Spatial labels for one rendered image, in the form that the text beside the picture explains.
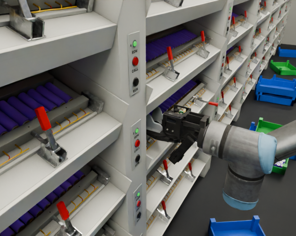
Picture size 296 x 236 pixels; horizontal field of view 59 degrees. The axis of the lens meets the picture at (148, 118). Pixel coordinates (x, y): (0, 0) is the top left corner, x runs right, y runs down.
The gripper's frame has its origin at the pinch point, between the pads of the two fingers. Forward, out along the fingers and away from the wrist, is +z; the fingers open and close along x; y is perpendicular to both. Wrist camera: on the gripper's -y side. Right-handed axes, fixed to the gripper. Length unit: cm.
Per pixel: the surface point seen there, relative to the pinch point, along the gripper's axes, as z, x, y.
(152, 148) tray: -5.4, 2.7, -5.5
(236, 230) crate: -31, -24, -54
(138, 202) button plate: -8.9, 16.3, -13.3
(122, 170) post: -7.4, 20.9, 0.1
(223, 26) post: -7, -49, 22
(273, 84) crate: -22, -186, -45
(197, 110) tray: -7.2, -29.0, -6.3
